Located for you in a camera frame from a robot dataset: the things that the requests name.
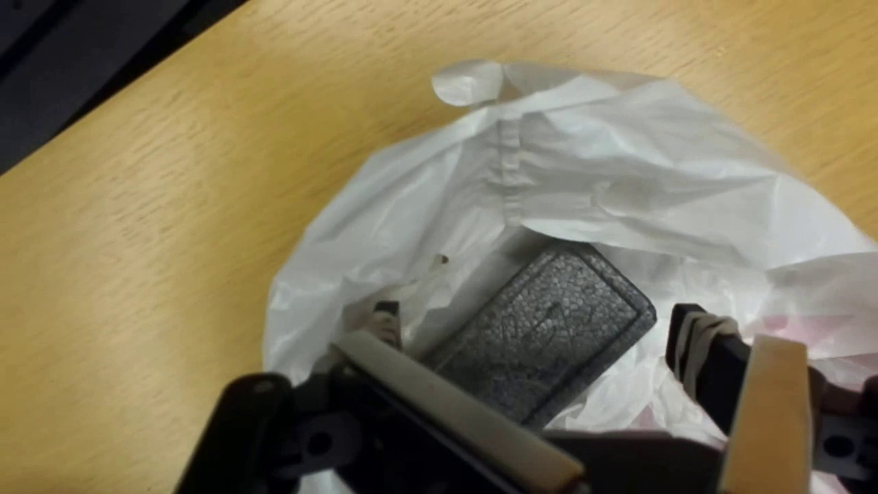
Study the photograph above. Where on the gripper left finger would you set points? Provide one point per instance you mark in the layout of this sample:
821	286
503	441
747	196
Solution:
456	403

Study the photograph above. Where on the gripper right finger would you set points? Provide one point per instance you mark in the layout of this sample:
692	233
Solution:
772	414

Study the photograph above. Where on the black foam block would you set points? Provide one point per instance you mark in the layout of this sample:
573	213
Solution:
548	331

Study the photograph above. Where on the white orange striped plastic bag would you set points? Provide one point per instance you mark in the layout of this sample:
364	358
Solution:
592	167

